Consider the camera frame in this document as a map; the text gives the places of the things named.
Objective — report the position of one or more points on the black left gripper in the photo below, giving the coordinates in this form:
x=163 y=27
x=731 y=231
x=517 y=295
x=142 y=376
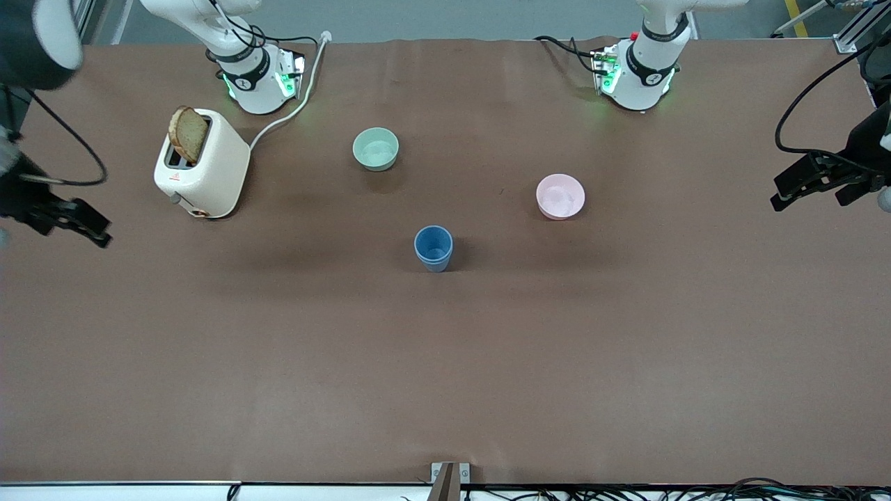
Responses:
x=865 y=147

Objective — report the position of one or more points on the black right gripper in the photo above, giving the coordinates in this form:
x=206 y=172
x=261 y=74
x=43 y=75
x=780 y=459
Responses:
x=21 y=195

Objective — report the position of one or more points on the blue plastic cup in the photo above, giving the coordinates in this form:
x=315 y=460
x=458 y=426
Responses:
x=435 y=266
x=433 y=242

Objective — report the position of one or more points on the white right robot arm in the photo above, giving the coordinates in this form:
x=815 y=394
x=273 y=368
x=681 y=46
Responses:
x=254 y=90

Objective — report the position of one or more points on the brown bread slice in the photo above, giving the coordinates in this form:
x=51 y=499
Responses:
x=188 y=133

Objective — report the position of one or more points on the cream white toaster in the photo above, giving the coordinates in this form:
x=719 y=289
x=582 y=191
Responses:
x=216 y=170

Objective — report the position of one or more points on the pink bowl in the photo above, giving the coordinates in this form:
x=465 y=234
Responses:
x=560 y=197

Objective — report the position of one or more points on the mint green bowl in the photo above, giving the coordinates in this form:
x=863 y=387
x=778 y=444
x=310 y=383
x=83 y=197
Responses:
x=376 y=149

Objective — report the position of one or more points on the aluminium frame profile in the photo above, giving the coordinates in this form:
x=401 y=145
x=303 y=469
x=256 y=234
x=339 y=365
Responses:
x=87 y=21
x=860 y=24

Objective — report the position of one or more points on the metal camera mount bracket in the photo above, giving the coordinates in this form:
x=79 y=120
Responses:
x=450 y=480

